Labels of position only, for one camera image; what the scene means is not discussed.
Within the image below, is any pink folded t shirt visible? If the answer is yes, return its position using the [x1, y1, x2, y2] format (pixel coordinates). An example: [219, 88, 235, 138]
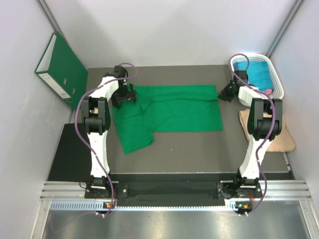
[261, 89, 273, 95]

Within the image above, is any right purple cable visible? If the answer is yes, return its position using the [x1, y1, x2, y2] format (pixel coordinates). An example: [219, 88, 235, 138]
[229, 54, 278, 217]

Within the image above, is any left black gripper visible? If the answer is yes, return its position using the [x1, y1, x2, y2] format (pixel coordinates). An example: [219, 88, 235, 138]
[111, 83, 136, 108]

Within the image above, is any green ring binder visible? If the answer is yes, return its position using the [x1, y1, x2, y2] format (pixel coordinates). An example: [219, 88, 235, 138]
[34, 33, 88, 110]

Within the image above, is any blue folded t shirt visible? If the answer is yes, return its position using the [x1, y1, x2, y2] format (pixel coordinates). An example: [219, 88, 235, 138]
[233, 61, 274, 91]

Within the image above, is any green t shirt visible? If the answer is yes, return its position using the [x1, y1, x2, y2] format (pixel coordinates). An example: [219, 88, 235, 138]
[113, 85, 223, 154]

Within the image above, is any beige folded t shirt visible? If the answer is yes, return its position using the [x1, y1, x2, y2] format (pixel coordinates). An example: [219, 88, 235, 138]
[239, 109, 296, 152]

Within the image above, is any aluminium frame rail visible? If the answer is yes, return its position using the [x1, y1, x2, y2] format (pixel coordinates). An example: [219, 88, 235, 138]
[40, 180, 311, 201]

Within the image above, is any white slotted cable duct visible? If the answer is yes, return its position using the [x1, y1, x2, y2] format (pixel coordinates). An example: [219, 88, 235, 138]
[49, 200, 254, 211]

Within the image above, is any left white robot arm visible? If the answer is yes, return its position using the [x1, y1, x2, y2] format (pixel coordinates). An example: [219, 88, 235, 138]
[78, 63, 137, 200]

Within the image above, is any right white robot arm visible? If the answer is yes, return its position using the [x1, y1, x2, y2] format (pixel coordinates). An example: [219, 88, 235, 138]
[217, 71, 283, 200]

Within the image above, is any white plastic basket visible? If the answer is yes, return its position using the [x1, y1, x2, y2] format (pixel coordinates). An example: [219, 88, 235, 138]
[229, 53, 284, 99]

